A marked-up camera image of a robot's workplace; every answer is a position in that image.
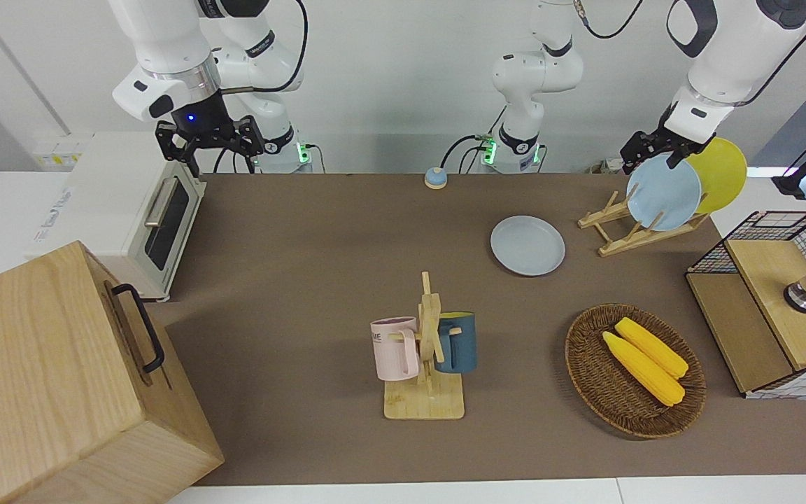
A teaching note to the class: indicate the yellow corn cob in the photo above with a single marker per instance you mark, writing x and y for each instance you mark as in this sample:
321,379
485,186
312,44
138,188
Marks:
644,371
651,346

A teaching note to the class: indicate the wooden plate rack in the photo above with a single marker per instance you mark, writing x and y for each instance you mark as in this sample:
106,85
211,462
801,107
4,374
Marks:
620,243

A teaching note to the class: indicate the light blue plate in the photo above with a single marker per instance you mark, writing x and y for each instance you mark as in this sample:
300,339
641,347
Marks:
665,196

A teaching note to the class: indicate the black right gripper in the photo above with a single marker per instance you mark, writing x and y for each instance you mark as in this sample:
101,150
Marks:
200,115

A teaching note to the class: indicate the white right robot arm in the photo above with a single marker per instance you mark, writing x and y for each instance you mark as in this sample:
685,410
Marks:
165,42

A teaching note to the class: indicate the small blue dome bell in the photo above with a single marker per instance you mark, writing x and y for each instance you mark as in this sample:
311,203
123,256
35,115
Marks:
435,178

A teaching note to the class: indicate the small wooden block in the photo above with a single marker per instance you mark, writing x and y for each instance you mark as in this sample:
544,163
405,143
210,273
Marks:
424,402

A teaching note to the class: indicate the yellow plate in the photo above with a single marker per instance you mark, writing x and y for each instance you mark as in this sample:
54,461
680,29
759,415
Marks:
725,175

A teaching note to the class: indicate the white toaster oven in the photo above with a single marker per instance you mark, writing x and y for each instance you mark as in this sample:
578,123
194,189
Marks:
109,189

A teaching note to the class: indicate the pink mug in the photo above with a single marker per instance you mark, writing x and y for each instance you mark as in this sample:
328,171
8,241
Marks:
394,353

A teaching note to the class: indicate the gray plate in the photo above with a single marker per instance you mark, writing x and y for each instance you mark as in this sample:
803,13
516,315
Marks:
527,245

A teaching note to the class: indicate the white power strip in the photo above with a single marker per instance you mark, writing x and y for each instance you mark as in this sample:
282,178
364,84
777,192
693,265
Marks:
60,155

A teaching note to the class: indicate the brown wicker basket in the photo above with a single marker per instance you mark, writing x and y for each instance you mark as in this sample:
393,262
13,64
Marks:
599,378

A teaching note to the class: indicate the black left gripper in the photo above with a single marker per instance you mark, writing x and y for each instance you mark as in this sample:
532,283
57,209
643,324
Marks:
669,136

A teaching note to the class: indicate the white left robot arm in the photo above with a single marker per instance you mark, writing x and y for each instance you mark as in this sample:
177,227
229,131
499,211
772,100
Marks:
732,63

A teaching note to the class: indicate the dark blue mug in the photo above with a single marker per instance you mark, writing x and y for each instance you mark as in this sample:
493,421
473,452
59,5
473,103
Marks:
460,346

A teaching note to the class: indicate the brown table mat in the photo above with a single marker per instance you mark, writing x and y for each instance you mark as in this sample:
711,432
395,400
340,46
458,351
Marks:
305,245

